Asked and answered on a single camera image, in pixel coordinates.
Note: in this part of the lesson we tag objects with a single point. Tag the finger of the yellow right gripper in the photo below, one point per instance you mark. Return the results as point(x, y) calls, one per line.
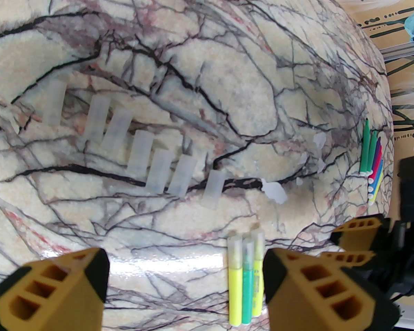
point(352, 258)
point(360, 228)

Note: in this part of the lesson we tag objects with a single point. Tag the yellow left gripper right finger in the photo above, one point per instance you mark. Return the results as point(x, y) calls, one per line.
point(314, 288)

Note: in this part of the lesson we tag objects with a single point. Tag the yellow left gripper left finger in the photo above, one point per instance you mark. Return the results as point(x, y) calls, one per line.
point(38, 295)

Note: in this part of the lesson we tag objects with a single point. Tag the yellow marker pen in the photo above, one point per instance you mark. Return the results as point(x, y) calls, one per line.
point(235, 288)
point(373, 197)
point(258, 281)

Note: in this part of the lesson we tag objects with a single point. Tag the blue marker pen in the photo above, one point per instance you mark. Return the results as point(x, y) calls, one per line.
point(376, 179)
point(374, 188)

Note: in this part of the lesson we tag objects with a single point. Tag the pink marker pen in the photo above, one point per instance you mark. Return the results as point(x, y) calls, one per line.
point(376, 171)

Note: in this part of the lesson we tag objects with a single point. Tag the green marker pen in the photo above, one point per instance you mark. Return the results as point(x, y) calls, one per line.
point(247, 288)
point(371, 153)
point(365, 147)

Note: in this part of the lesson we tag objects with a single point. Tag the purple marker pen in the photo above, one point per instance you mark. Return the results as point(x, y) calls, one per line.
point(376, 157)

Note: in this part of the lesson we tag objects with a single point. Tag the translucent pen cap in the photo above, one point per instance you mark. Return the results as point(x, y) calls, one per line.
point(182, 175)
point(97, 119)
point(214, 189)
point(159, 171)
point(116, 129)
point(140, 152)

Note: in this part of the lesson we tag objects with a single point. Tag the aluminium frame post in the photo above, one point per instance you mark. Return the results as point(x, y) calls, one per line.
point(405, 48)

